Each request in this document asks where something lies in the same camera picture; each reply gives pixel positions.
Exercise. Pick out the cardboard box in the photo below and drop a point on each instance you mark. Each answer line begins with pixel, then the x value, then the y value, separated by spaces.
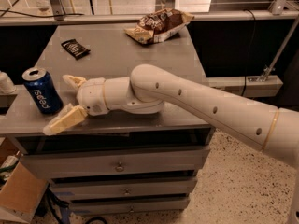
pixel 21 195

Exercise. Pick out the grey drawer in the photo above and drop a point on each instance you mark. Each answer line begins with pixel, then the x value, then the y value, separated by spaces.
pixel 124 188
pixel 131 206
pixel 115 162

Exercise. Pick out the small black snack packet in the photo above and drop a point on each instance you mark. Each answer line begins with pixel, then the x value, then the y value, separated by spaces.
pixel 75 49

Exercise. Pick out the grey metal rail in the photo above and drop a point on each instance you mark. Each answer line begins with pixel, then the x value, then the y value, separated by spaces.
pixel 78 18

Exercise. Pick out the blue pepsi can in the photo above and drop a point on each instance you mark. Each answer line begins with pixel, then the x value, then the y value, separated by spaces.
pixel 40 86

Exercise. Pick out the bottom grey drawer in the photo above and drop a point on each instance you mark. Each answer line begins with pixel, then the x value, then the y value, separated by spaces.
pixel 131 206

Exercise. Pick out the brown chip bag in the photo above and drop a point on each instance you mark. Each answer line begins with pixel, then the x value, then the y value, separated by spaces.
pixel 158 26

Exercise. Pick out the white cylinder object at left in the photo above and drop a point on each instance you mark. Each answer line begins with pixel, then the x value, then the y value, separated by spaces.
pixel 6 84

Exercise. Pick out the middle grey drawer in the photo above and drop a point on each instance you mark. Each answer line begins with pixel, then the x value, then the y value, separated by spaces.
pixel 124 188

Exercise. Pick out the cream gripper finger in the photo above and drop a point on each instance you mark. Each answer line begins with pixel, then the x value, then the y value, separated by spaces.
pixel 73 81
pixel 68 117

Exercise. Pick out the grey drawer cabinet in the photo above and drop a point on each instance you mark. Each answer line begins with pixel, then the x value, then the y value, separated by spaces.
pixel 112 54

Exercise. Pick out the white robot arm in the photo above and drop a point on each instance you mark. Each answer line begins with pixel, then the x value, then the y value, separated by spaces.
pixel 266 128

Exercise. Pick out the top grey drawer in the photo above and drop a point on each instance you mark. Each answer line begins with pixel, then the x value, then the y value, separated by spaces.
pixel 115 162

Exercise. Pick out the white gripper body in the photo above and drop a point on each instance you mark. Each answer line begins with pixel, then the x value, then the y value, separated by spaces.
pixel 91 96

